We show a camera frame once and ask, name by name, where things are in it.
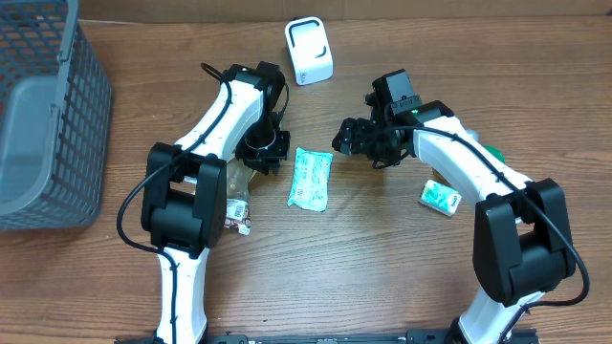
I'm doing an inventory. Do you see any green Kleenex tissue pack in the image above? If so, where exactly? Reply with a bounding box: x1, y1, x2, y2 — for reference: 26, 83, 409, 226
419, 180, 462, 217

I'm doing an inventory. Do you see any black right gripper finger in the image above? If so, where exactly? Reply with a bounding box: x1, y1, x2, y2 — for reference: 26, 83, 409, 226
332, 127, 354, 155
339, 118, 357, 137

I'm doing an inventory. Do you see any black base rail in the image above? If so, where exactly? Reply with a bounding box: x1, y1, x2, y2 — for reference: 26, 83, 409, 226
114, 327, 541, 344

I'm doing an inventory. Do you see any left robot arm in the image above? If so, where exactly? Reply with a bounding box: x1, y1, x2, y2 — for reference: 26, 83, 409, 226
141, 61, 290, 343

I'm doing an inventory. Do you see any mint green wipes pack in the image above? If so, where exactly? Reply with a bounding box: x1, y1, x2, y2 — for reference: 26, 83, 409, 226
287, 147, 333, 212

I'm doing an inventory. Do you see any white barcode scanner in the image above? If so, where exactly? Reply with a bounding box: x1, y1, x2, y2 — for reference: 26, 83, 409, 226
285, 16, 334, 86

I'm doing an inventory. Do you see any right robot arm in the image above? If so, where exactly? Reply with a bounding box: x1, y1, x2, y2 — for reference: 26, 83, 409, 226
332, 70, 581, 343

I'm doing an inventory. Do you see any green lid jar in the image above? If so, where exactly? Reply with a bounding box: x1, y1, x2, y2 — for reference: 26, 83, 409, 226
485, 145, 505, 163

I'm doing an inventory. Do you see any dark grey plastic basket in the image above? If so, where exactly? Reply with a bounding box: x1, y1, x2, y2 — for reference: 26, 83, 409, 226
1, 0, 114, 231

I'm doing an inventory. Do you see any brown patterned snack bag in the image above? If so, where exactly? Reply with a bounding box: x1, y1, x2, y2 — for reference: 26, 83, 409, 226
225, 159, 255, 236

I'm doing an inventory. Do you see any clear plastic bottle grey cap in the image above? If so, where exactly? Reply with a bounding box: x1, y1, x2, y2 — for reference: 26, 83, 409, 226
466, 129, 480, 142

